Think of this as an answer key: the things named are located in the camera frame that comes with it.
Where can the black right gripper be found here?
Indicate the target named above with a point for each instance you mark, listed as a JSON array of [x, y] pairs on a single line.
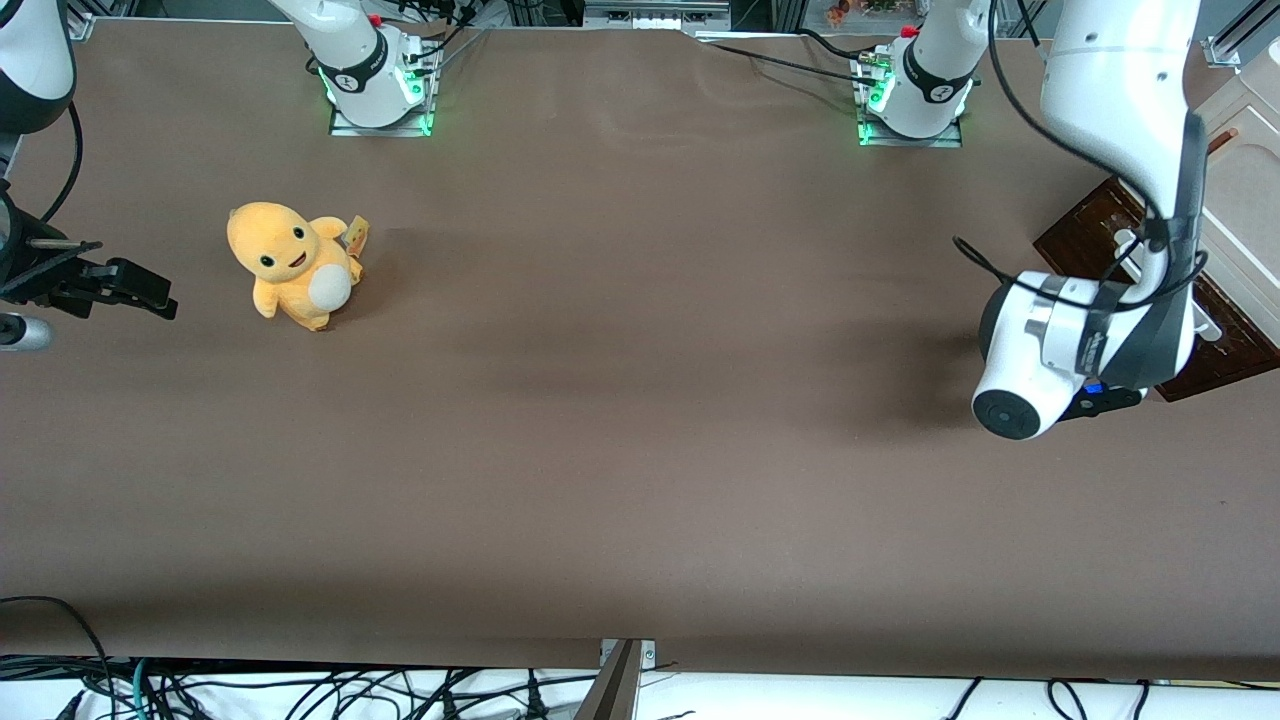
[[48, 281]]

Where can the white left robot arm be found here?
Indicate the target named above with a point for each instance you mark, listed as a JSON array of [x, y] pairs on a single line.
[[1110, 80]]

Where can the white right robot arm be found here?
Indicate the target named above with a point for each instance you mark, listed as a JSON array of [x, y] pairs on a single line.
[[355, 60]]

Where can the yellow plush toy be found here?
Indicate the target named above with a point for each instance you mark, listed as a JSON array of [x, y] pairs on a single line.
[[285, 255]]

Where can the dark brown wooden base board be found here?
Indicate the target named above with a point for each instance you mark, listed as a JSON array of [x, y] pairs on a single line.
[[1085, 235]]

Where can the brown table cover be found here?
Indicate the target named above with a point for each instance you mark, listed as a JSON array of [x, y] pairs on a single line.
[[640, 400]]

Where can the grey electronics box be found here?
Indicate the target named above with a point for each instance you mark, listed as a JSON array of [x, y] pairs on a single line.
[[655, 15]]

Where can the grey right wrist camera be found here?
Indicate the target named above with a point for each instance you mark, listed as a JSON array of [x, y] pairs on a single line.
[[25, 333]]

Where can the aluminium frame profile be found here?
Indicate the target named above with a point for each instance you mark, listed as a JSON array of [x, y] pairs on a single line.
[[80, 25], [1235, 45]]

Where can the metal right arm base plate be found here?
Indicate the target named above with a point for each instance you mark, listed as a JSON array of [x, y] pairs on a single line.
[[345, 128]]

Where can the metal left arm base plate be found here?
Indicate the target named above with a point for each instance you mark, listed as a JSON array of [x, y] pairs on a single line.
[[950, 140]]

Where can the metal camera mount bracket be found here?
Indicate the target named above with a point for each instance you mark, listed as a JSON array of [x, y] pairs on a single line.
[[620, 690]]

